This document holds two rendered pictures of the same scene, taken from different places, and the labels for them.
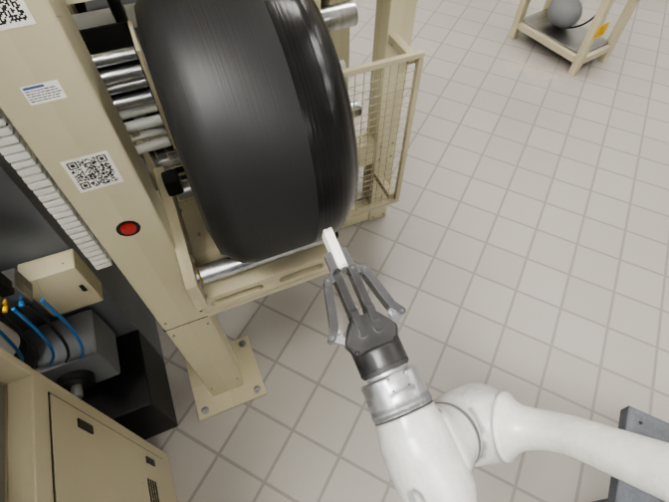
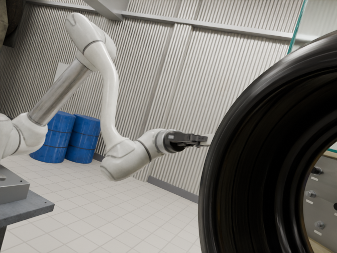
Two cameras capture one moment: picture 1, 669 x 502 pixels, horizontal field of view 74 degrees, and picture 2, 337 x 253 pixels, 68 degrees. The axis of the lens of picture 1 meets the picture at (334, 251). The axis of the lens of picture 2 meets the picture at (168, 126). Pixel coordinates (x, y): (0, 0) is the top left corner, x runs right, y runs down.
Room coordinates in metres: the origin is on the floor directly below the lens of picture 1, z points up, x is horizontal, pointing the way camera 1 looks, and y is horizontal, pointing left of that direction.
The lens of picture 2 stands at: (1.10, -0.19, 1.24)
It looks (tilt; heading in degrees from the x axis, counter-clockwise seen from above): 3 degrees down; 175
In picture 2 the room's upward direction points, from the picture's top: 17 degrees clockwise
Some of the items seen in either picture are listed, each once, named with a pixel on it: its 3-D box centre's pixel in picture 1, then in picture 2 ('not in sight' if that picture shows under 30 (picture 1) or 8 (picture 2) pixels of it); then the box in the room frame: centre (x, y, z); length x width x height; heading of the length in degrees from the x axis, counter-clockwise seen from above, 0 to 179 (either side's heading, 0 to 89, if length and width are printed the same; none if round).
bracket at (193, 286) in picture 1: (180, 233); not in sight; (0.66, 0.38, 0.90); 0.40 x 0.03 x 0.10; 23
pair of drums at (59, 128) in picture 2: not in sight; (68, 136); (-3.14, -1.35, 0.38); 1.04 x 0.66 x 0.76; 153
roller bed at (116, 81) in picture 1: (117, 98); not in sight; (1.00, 0.57, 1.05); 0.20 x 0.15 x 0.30; 113
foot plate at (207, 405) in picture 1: (224, 376); not in sight; (0.61, 0.44, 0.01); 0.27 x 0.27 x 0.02; 23
